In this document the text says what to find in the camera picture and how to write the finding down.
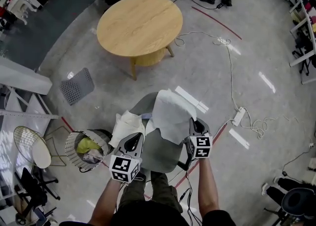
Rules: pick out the white power strip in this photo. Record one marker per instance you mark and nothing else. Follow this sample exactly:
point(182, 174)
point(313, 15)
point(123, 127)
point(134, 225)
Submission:
point(239, 116)

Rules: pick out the person's right leg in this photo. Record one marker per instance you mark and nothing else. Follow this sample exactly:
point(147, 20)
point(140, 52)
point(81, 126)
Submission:
point(164, 190)

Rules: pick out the round wooden table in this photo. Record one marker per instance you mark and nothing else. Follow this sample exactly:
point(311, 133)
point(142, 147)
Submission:
point(138, 22)

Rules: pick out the cream clothes garment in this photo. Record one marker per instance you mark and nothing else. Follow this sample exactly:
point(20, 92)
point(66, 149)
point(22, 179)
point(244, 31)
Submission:
point(128, 126)

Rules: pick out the person's left leg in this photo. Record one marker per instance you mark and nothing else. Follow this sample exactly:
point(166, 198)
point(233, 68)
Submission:
point(133, 190)

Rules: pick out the person's left forearm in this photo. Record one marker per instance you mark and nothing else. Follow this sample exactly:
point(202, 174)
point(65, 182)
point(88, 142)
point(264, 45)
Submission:
point(105, 200)

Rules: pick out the person's right forearm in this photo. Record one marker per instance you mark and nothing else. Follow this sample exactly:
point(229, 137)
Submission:
point(208, 188)

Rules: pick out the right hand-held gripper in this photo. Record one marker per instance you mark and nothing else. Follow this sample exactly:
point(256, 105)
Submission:
point(202, 146)

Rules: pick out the white shirt clothes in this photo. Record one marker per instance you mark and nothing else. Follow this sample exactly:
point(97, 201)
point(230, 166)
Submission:
point(170, 114)

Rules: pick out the white laundry basket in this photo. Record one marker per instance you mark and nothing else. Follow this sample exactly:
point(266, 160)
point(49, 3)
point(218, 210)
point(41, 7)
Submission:
point(69, 151)

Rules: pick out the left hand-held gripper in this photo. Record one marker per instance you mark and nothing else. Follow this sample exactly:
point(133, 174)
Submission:
point(123, 168)

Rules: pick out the yellow-green clothes garment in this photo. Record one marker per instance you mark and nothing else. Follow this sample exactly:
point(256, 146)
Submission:
point(86, 144)

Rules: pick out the person's torso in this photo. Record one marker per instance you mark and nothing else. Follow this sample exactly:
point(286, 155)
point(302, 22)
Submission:
point(145, 215)

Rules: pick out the long white desk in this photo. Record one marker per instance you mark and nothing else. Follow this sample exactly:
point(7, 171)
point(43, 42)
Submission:
point(300, 60)

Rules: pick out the person's leg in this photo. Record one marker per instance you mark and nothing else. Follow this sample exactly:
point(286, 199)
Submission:
point(133, 190)
point(164, 190)

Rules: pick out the patterned white clothes garment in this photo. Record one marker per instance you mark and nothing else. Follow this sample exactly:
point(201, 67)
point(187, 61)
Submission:
point(92, 157)

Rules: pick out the grey perforated panel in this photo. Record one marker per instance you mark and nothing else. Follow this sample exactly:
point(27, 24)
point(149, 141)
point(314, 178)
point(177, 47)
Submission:
point(77, 86)

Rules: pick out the grey armchair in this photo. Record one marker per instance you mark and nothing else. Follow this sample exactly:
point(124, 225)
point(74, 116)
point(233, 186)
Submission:
point(163, 153)

